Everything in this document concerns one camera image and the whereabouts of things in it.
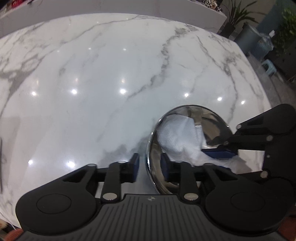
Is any white paper towel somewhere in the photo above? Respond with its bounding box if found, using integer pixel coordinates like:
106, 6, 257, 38
157, 114, 251, 174

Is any dark cabinet with plant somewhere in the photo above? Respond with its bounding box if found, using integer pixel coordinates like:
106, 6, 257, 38
270, 4, 295, 82

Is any blue plastic stool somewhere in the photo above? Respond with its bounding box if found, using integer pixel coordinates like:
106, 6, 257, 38
261, 59, 277, 76

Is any grey trash can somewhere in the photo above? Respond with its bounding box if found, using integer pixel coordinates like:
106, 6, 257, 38
234, 23, 262, 55

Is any potted green plant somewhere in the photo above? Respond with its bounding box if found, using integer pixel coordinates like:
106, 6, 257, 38
219, 1, 265, 38

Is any blue water jug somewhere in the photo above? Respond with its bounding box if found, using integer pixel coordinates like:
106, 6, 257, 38
250, 34, 274, 61

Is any toy car model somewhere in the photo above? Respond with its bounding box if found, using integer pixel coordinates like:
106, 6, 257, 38
202, 0, 222, 12

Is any white marble tv console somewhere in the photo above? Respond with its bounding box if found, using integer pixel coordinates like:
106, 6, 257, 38
1, 0, 227, 37

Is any blue steel bowl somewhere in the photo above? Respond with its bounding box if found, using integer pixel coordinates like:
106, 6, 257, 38
147, 105, 234, 194

